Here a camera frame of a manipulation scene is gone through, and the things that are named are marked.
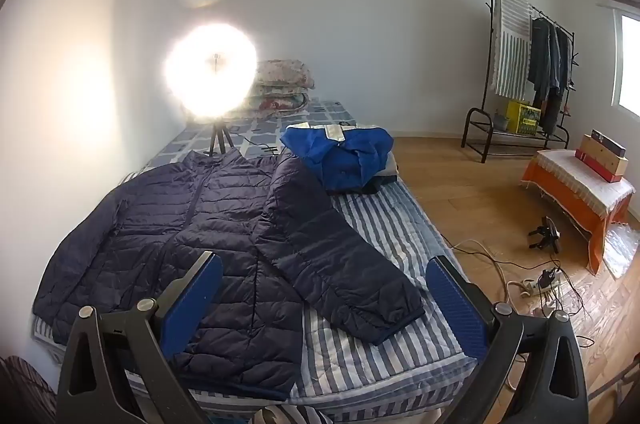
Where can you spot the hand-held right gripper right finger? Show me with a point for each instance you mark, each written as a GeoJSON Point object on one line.
{"type": "Point", "coordinates": [455, 304]}

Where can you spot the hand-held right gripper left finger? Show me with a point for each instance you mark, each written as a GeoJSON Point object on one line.
{"type": "Point", "coordinates": [195, 304]}

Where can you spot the navy puffer jacket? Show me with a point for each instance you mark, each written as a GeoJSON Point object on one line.
{"type": "Point", "coordinates": [225, 224]}

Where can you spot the dark hanging clothes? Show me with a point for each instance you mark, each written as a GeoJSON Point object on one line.
{"type": "Point", "coordinates": [545, 64]}

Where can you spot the white power strip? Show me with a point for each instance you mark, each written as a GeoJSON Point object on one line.
{"type": "Point", "coordinates": [532, 288]}

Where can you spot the black charger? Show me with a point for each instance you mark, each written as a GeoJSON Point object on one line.
{"type": "Point", "coordinates": [546, 278]}

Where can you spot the black device on floor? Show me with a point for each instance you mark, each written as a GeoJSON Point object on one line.
{"type": "Point", "coordinates": [546, 236]}

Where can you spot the striped cloth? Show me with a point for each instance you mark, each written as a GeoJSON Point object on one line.
{"type": "Point", "coordinates": [295, 415]}

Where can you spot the grey folded garment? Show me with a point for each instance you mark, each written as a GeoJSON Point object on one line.
{"type": "Point", "coordinates": [389, 169]}

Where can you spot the black tripod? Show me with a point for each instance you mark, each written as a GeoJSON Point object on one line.
{"type": "Point", "coordinates": [218, 137]}

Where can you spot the white lace table cover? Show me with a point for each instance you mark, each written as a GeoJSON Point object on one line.
{"type": "Point", "coordinates": [565, 171]}

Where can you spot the blue patterned bed cover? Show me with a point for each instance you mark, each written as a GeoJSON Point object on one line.
{"type": "Point", "coordinates": [260, 132]}

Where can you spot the blue jacket with silver trim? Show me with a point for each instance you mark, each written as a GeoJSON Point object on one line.
{"type": "Point", "coordinates": [340, 159]}

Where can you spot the grey pot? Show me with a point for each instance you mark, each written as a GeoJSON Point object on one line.
{"type": "Point", "coordinates": [501, 122]}

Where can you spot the dark striped fabric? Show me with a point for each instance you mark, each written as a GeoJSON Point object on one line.
{"type": "Point", "coordinates": [22, 394]}

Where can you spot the red box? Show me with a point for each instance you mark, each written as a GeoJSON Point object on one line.
{"type": "Point", "coordinates": [595, 167]}

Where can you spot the yellow crate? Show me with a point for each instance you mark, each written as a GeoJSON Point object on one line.
{"type": "Point", "coordinates": [520, 117]}

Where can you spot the brown cardboard box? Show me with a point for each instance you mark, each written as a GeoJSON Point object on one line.
{"type": "Point", "coordinates": [602, 159]}

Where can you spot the red floral folded quilt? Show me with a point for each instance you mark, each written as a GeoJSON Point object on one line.
{"type": "Point", "coordinates": [275, 99]}

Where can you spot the dark flat box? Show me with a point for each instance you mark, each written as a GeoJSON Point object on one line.
{"type": "Point", "coordinates": [607, 143]}

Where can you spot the beige floral folded quilt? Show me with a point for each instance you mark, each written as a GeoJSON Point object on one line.
{"type": "Point", "coordinates": [285, 72]}

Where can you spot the striped hanging towel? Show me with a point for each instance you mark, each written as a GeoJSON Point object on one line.
{"type": "Point", "coordinates": [510, 49]}

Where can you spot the window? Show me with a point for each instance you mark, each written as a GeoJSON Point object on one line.
{"type": "Point", "coordinates": [630, 64]}

